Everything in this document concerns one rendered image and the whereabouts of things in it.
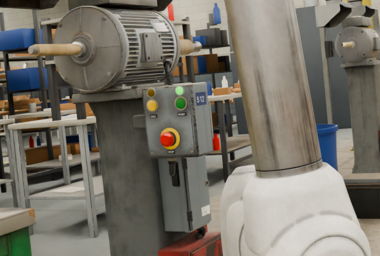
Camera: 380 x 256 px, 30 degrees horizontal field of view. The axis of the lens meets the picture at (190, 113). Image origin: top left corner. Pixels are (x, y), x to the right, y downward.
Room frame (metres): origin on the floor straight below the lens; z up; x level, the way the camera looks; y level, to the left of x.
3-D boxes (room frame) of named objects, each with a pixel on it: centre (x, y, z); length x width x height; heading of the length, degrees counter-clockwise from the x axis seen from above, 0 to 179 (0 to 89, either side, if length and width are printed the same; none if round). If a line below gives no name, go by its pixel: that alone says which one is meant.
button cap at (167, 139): (1.94, 0.06, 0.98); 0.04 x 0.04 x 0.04; 62
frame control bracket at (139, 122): (2.09, 0.08, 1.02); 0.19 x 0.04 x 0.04; 62
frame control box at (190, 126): (2.06, 0.03, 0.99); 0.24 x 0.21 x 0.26; 152
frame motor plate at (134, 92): (2.31, 0.17, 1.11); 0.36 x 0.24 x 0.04; 152
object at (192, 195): (2.24, 0.04, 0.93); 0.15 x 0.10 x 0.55; 152
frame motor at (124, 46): (2.25, 0.20, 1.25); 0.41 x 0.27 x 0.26; 152
